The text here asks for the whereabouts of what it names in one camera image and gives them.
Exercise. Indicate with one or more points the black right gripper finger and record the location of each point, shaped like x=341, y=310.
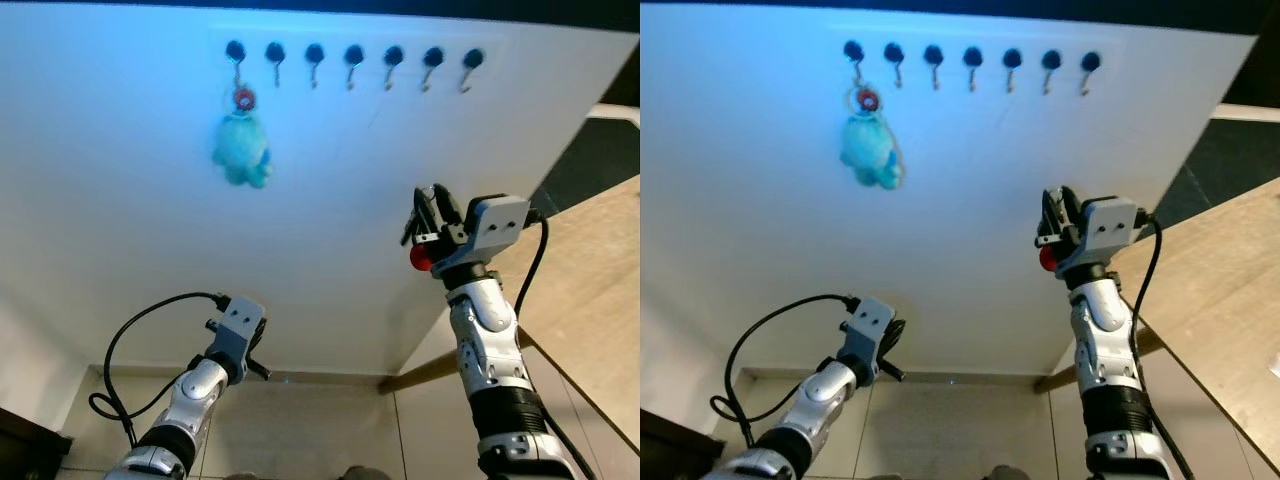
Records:
x=445, y=208
x=1070, y=210
x=1046, y=222
x=416, y=222

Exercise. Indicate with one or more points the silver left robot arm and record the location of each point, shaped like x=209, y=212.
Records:
x=820, y=395
x=195, y=395

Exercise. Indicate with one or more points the grey right robot foot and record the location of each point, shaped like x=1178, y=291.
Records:
x=365, y=474
x=1000, y=474

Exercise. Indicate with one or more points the wooden table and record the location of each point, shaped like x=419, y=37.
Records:
x=1230, y=300
x=600, y=300

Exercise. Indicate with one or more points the dark floor rug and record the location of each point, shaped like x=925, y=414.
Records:
x=1240, y=160
x=600, y=160

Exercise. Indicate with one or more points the dark low furniture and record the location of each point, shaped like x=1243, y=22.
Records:
x=665, y=455
x=25, y=450

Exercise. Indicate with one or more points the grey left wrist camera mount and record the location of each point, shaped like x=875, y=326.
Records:
x=868, y=322
x=238, y=320

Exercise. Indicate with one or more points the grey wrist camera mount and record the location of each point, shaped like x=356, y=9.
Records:
x=868, y=322
x=238, y=320
x=1115, y=232
x=497, y=228

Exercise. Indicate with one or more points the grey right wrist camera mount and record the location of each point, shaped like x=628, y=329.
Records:
x=497, y=228
x=1115, y=232

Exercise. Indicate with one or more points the black-based wall hook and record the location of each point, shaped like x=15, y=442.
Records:
x=893, y=51
x=393, y=54
x=433, y=56
x=314, y=52
x=1091, y=61
x=1051, y=59
x=972, y=55
x=932, y=53
x=473, y=58
x=274, y=50
x=853, y=49
x=235, y=49
x=353, y=53
x=1012, y=57

